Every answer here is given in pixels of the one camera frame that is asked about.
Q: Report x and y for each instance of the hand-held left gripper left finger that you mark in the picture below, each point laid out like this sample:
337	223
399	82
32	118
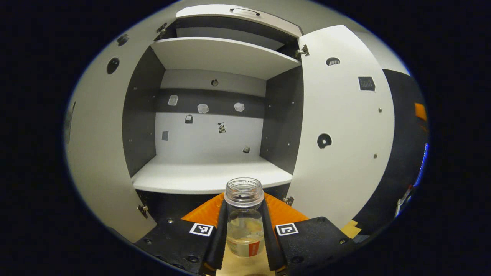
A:
218	237

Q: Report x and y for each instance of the white cabinet door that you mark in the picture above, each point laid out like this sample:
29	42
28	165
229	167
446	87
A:
345	161
99	153

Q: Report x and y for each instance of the cream cabinet top panel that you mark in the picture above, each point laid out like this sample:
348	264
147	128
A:
261	21

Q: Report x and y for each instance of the metal door hinge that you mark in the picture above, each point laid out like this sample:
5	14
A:
143	211
161	30
289	200
302	51

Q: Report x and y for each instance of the grey and white cabinet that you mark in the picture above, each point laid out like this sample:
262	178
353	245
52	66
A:
207	134

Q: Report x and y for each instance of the clear glass bottle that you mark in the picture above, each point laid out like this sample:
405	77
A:
244	226

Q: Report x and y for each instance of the white cabinet shelf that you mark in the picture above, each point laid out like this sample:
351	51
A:
199	174
218	55

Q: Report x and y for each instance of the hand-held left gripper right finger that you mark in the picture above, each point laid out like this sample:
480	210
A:
270	241

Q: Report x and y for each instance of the black backdrop cloth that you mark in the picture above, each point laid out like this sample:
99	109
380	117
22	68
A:
402	153

